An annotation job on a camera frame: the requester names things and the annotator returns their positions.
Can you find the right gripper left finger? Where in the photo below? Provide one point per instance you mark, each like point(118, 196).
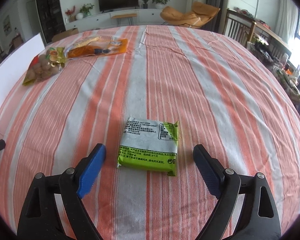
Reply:
point(39, 218)

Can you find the green plant white vase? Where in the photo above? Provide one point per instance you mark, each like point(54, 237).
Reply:
point(84, 11)

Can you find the wooden side table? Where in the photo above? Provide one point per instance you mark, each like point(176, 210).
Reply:
point(277, 45)

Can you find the black display shelf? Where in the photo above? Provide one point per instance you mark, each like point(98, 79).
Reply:
point(51, 18)

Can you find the wooden bench stool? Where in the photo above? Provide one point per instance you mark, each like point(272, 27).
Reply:
point(128, 17)

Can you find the green snack packet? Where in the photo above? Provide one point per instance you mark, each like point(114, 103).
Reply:
point(149, 145)

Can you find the red flower vase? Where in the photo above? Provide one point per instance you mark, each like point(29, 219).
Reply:
point(70, 13)

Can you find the orange lounge chair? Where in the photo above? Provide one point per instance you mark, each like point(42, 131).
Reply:
point(200, 15)

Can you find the dark wooden chair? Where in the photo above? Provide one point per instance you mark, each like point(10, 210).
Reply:
point(239, 27)

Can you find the orange clear snack bag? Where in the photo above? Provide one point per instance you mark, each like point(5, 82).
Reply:
point(96, 46)

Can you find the red gold walnut bag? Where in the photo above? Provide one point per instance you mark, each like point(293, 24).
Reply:
point(45, 65)

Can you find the white tv cabinet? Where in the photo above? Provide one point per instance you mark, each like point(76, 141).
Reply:
point(104, 21)

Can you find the small dark potted plant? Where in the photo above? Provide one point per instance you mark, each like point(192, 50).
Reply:
point(145, 4)

